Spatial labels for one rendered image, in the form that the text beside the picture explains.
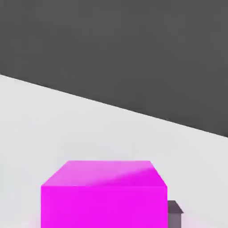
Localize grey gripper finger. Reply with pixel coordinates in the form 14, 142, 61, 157
167, 200, 185, 228

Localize small magenta cube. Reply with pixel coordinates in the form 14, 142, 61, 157
41, 160, 168, 228

